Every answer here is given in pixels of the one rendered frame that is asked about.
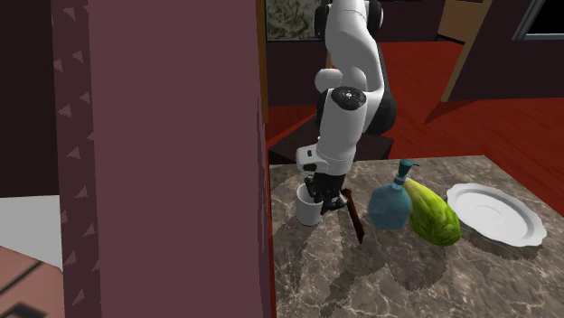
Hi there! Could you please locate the green bumpy gourd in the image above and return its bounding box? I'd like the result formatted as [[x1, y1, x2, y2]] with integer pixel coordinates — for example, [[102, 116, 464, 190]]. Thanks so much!
[[402, 176, 463, 248]]

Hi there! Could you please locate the dark framed window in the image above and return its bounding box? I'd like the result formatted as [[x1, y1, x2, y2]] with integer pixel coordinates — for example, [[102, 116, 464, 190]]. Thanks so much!
[[512, 0, 564, 42]]

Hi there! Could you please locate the white cup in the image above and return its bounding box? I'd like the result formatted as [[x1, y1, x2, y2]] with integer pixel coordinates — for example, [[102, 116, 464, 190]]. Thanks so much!
[[295, 182, 325, 228]]

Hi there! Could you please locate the white scalloped plate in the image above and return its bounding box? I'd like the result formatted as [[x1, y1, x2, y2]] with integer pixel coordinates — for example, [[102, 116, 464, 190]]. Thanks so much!
[[446, 182, 549, 248]]

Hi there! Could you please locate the teal soap dispenser bottle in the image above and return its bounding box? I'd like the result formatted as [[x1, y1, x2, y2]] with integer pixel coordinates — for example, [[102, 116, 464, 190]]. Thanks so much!
[[367, 158, 421, 231]]

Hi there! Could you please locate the framed wall picture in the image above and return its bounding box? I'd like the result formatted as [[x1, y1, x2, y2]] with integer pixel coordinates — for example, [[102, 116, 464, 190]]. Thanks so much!
[[265, 0, 330, 42]]

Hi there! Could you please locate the tan wooden door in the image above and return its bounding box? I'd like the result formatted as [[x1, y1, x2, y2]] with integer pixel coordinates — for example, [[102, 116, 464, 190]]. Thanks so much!
[[436, 0, 494, 103]]

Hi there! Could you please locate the brown knife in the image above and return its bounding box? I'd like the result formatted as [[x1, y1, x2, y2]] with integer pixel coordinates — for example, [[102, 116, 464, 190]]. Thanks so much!
[[342, 187, 366, 245]]

